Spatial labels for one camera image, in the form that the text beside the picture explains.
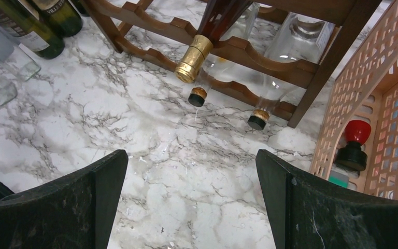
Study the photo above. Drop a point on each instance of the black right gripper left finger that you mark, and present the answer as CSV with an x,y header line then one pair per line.
x,y
76,210

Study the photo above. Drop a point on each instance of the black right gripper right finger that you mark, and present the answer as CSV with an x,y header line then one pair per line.
x,y
305,211

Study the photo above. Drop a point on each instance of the green wine bottle white label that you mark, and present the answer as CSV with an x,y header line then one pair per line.
x,y
60,15

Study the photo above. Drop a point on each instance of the green wine bottle cream label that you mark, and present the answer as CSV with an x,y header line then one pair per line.
x,y
80,7

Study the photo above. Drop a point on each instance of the brown wooden wine rack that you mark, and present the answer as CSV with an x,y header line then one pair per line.
x,y
349,18

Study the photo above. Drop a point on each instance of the clear bottle in lower rack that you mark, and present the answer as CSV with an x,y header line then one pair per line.
x,y
300,38

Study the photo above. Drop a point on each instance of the dark bottle gold foil neck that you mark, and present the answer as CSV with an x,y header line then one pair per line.
x,y
218,17

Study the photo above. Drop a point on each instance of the red black stamp in organizer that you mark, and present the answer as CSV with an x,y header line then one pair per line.
x,y
352,156

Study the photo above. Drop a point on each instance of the orange plastic file organizer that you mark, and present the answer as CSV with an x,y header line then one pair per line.
x,y
366,89

